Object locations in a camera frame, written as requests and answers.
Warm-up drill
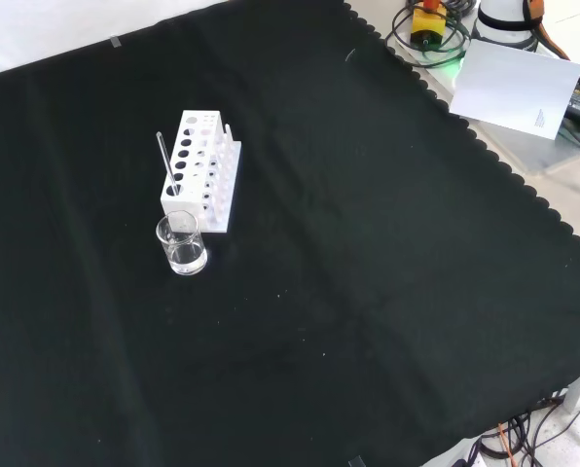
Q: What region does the pale board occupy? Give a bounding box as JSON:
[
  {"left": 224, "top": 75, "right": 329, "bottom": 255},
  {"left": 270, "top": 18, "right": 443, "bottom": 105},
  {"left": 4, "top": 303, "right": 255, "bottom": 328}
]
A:
[{"left": 449, "top": 38, "right": 580, "bottom": 143}]

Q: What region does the black cloth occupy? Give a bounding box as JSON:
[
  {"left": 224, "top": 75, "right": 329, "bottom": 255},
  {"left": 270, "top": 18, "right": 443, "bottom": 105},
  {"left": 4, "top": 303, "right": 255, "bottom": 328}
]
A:
[{"left": 0, "top": 0, "right": 580, "bottom": 467}]

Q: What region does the clear glass rod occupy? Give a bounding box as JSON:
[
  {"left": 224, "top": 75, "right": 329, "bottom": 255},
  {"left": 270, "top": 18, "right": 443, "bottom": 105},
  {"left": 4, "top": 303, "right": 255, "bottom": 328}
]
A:
[{"left": 155, "top": 130, "right": 181, "bottom": 197}]

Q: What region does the black cable bundle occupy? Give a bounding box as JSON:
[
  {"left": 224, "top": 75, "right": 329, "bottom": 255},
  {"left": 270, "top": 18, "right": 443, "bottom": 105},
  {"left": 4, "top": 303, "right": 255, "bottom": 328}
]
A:
[{"left": 464, "top": 393, "right": 580, "bottom": 467}]

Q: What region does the white test tube rack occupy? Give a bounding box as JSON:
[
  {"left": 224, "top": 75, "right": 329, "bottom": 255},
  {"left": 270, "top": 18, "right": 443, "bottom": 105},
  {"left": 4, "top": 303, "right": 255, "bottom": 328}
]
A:
[{"left": 160, "top": 109, "right": 243, "bottom": 234}]

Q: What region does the black looped cable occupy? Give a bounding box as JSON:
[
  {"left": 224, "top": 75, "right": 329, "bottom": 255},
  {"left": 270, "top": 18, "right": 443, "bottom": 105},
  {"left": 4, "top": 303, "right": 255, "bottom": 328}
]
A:
[{"left": 383, "top": 0, "right": 475, "bottom": 68}]

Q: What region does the clear glass beaker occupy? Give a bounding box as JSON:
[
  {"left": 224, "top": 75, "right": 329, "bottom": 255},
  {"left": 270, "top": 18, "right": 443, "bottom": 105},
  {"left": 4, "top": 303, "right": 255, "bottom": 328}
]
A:
[{"left": 155, "top": 209, "right": 209, "bottom": 277}]

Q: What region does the thin orange cable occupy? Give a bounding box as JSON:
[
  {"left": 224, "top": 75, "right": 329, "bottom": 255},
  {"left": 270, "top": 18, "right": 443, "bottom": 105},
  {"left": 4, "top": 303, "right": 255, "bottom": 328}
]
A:
[{"left": 495, "top": 421, "right": 521, "bottom": 467}]

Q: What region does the yellow stop button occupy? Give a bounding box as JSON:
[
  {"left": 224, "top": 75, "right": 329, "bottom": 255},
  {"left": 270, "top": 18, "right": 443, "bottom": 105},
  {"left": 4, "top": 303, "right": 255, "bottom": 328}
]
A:
[{"left": 410, "top": 0, "right": 450, "bottom": 51}]

